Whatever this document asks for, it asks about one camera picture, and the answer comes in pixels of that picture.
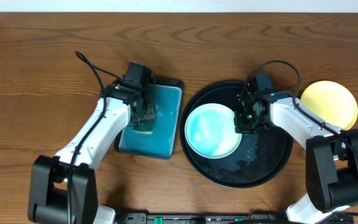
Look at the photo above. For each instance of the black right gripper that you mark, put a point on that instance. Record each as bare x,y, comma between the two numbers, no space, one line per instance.
240,126

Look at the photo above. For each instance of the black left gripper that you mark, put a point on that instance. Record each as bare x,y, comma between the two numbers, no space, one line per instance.
146,113

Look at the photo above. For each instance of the green scouring sponge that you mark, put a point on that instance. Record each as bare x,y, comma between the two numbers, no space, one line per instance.
144,128

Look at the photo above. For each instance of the mint plate with scribble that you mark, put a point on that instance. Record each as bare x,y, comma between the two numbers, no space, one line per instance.
210,131

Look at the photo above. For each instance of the yellow plate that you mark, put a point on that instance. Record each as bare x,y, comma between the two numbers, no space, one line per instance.
332,102

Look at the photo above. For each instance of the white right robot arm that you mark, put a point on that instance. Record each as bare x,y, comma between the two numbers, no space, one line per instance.
331,152

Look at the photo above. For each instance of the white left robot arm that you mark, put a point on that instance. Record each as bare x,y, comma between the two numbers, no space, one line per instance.
63,187

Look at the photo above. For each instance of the round black tray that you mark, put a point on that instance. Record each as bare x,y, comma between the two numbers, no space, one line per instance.
258,158

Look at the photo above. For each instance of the black rectangular water tray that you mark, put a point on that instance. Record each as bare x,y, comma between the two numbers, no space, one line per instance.
167,95

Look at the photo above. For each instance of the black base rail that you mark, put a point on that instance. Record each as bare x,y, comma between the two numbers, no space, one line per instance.
164,218

